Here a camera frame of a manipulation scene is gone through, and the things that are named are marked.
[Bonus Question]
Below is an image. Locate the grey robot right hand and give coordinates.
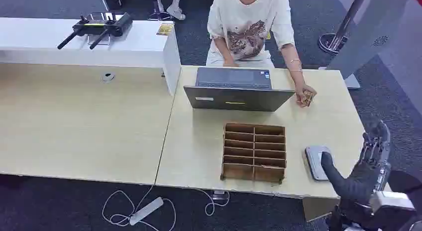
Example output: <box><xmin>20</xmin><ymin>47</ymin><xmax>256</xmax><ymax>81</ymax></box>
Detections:
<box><xmin>320</xmin><ymin>119</ymin><xmax>392</xmax><ymax>206</ymax></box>

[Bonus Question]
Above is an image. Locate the person's left hand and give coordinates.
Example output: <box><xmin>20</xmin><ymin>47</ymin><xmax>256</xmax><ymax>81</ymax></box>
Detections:
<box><xmin>294</xmin><ymin>84</ymin><xmax>318</xmax><ymax>108</ymax></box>

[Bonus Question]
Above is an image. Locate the grey laptop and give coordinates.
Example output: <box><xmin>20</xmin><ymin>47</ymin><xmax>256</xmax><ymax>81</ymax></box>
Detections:
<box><xmin>183</xmin><ymin>67</ymin><xmax>296</xmax><ymax>113</ymax></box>

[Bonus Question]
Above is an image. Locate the pale wooden desk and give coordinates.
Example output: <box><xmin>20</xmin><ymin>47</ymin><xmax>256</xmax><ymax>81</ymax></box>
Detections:
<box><xmin>155</xmin><ymin>65</ymin><xmax>366</xmax><ymax>223</ymax></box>
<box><xmin>0</xmin><ymin>62</ymin><xmax>176</xmax><ymax>186</ymax></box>

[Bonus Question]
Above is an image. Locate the grey card reader pad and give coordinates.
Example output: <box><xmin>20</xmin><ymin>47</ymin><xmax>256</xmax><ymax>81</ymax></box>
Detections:
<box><xmin>305</xmin><ymin>145</ymin><xmax>334</xmax><ymax>182</ymax></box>

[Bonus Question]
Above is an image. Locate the person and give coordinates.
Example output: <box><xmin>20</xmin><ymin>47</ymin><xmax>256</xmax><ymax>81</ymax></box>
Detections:
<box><xmin>206</xmin><ymin>0</ymin><xmax>318</xmax><ymax>108</ymax></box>

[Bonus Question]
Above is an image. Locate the yellow printed card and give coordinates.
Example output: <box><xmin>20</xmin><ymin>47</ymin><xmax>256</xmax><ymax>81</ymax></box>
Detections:
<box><xmin>156</xmin><ymin>22</ymin><xmax>175</xmax><ymax>36</ymax></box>

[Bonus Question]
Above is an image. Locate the person's foot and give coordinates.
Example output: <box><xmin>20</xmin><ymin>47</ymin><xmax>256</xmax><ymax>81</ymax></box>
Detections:
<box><xmin>157</xmin><ymin>0</ymin><xmax>187</xmax><ymax>21</ymax></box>

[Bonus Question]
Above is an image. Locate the wooden card box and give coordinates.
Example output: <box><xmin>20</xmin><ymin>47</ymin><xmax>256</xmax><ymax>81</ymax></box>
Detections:
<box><xmin>219</xmin><ymin>122</ymin><xmax>287</xmax><ymax>185</ymax></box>

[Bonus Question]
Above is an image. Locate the grey standing panel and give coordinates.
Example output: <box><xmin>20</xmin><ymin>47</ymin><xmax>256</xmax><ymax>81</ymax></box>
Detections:
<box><xmin>326</xmin><ymin>0</ymin><xmax>422</xmax><ymax>116</ymax></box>

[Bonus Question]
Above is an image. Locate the black stool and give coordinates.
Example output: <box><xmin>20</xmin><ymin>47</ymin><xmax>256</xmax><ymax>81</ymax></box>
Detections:
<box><xmin>136</xmin><ymin>0</ymin><xmax>173</xmax><ymax>21</ymax></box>

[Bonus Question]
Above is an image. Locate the black controller with antennas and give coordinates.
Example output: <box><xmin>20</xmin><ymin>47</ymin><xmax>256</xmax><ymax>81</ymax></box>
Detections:
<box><xmin>56</xmin><ymin>12</ymin><xmax>134</xmax><ymax>51</ymax></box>

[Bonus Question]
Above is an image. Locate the white power strip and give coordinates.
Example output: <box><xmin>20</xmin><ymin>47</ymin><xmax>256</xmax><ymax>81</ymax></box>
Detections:
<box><xmin>128</xmin><ymin>197</ymin><xmax>165</xmax><ymax>227</ymax></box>

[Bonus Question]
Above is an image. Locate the white counter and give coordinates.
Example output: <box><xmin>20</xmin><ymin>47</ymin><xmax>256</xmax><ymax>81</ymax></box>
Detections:
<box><xmin>0</xmin><ymin>17</ymin><xmax>182</xmax><ymax>97</ymax></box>

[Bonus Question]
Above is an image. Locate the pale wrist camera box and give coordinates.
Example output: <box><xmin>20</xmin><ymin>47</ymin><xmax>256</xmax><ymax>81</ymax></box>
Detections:
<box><xmin>370</xmin><ymin>191</ymin><xmax>417</xmax><ymax>213</ymax></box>

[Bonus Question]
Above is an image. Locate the white adapter cable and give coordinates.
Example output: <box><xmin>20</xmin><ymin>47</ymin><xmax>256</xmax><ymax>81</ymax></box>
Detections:
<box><xmin>197</xmin><ymin>189</ymin><xmax>231</xmax><ymax>217</ymax></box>

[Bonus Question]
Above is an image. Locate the white power cable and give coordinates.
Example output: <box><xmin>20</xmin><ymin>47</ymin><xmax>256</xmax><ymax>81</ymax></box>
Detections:
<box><xmin>101</xmin><ymin>185</ymin><xmax>177</xmax><ymax>231</ymax></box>

